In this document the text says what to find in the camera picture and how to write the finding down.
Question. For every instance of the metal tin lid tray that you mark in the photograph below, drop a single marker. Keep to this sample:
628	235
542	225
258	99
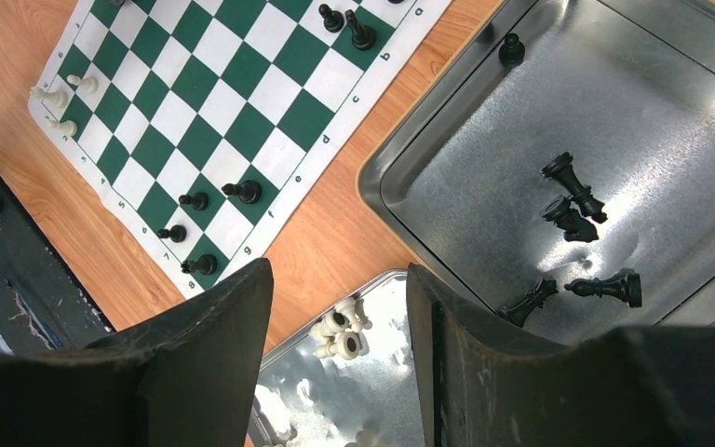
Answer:
372	400

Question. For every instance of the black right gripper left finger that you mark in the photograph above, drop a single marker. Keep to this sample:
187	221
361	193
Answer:
185	377

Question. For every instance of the black piece at h file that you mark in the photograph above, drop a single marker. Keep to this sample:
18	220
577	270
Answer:
205	264

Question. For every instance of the white chess piece in tray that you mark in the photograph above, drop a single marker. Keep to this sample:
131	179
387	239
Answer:
347	345

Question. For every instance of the black pawn in tin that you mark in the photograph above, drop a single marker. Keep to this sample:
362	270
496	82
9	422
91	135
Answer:
512	52

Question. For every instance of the black bishop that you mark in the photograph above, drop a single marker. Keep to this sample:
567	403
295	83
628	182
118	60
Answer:
248	192
517	314

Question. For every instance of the green white chess mat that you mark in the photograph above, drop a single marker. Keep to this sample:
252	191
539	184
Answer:
154	99

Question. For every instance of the metal tin with black pieces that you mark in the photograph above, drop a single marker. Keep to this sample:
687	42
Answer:
628	89

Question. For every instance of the black queen in tin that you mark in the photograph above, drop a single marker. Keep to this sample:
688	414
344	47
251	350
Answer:
560	169

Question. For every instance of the black piece in tin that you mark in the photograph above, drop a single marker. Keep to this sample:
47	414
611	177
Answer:
575	227

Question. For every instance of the black knight piece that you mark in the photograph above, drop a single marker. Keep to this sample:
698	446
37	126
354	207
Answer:
363	36

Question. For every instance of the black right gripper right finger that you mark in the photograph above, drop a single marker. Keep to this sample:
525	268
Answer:
485	382

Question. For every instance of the black bishop in tin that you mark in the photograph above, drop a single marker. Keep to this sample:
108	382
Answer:
517	314

